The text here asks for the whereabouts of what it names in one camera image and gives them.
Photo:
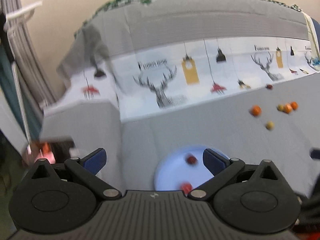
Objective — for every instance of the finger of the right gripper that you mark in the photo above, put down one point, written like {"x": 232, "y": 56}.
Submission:
{"x": 315, "y": 153}

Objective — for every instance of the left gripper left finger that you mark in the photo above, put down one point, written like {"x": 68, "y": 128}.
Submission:
{"x": 84, "y": 172}

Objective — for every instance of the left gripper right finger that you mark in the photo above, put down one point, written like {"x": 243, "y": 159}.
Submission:
{"x": 224, "y": 171}

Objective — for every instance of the red fruit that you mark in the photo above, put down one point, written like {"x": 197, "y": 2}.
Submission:
{"x": 186, "y": 187}

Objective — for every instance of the orange cluster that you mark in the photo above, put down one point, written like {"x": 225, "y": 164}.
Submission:
{"x": 287, "y": 108}

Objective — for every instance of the small orange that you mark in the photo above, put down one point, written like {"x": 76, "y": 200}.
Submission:
{"x": 255, "y": 110}
{"x": 294, "y": 105}

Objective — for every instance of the black smartphone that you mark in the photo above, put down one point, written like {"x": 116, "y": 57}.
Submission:
{"x": 54, "y": 150}

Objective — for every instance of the blue round plate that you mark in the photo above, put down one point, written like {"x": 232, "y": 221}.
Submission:
{"x": 174, "y": 170}

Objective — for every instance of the small yellow-green fruit lower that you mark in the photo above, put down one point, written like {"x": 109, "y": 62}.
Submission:
{"x": 269, "y": 125}

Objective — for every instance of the small yellow-green fruit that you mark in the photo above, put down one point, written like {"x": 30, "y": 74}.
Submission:
{"x": 280, "y": 108}
{"x": 269, "y": 125}

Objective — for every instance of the small yellow-green fruit right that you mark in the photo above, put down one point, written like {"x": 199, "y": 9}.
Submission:
{"x": 280, "y": 108}

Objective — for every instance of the grey printed sofa cover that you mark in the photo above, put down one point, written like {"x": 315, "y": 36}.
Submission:
{"x": 146, "y": 80}

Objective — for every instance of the grey curtain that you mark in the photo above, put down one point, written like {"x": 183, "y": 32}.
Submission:
{"x": 32, "y": 75}

